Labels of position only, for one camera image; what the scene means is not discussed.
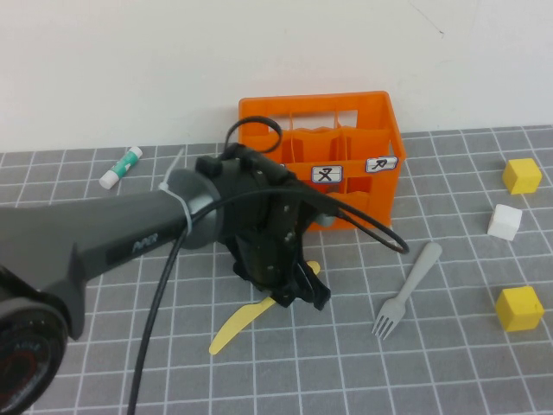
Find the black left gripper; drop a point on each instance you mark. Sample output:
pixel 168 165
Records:
pixel 268 259

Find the pale yellow plastic knife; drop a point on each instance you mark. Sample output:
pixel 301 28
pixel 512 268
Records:
pixel 235 326

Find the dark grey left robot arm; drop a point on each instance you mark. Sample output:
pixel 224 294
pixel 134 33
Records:
pixel 108 233

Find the orange plastic cutlery holder crate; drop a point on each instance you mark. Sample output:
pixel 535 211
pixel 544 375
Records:
pixel 371 203

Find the grey checkered tablecloth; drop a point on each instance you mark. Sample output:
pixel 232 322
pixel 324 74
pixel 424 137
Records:
pixel 302 376

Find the grey plastic fork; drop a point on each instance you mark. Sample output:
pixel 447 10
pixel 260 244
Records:
pixel 410 283

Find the white label with fork character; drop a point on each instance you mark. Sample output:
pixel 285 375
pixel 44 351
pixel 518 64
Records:
pixel 327 174

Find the white zip tie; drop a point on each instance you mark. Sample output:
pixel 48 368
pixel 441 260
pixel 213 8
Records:
pixel 183 212

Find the white label with knife character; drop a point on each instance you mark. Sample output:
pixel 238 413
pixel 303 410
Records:
pixel 381 164

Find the white foam block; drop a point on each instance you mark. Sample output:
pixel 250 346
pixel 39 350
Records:
pixel 503 222

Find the yellow foam cube with notch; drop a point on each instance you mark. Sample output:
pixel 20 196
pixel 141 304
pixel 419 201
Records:
pixel 518 309

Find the white green glue stick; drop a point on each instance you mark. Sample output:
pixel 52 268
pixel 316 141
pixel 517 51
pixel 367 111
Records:
pixel 121 168

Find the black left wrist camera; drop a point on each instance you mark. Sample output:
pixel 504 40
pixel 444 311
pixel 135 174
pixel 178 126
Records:
pixel 319 203

